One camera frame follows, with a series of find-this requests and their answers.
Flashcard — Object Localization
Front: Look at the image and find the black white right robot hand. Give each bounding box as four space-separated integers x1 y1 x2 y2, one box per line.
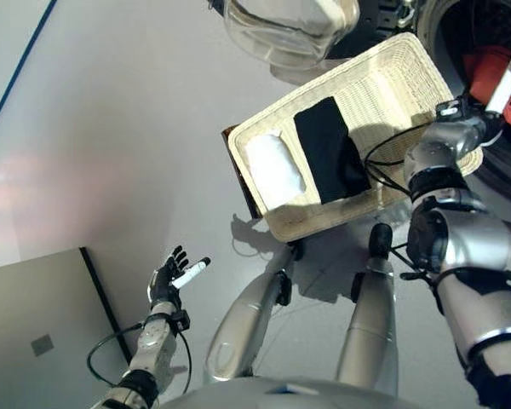
460 56 511 149

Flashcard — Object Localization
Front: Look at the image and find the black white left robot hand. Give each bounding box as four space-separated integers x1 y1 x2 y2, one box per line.
146 245 213 313

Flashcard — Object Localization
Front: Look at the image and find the red cloth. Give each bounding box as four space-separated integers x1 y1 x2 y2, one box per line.
462 43 511 128

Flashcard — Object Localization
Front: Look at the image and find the white cloth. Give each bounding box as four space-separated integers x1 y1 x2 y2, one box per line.
243 132 307 213

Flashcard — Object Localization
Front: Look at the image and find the black cloth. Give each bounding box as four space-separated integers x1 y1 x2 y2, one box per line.
293 95 373 205

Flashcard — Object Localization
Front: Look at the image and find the round glass washing machine door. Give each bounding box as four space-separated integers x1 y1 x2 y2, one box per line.
205 0 362 72

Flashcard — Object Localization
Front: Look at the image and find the silver left robot leg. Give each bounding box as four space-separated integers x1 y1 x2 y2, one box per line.
204 244 304 381

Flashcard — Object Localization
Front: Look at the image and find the cream wicker basket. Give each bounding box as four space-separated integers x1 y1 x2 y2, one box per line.
228 32 485 245

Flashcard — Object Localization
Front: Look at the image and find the dark brown stool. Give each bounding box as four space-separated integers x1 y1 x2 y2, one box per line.
221 124 261 222

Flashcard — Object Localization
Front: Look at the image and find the grey flat panel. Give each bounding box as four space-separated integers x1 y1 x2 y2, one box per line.
0 246 134 409

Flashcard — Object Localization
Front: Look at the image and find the grey robot torso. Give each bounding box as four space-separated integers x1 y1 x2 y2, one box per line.
161 373 410 409

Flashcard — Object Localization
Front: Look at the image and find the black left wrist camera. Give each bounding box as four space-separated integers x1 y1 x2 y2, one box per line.
171 310 192 332

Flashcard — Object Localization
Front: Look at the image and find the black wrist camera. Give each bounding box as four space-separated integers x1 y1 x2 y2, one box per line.
171 310 192 332
435 99 466 119

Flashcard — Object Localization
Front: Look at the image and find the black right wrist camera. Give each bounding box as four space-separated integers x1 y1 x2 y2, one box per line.
435 99 466 119

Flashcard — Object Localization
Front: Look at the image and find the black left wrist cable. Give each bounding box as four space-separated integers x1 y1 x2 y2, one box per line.
85 322 193 396

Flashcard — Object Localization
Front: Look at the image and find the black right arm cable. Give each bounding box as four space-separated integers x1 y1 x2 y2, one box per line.
363 122 436 283

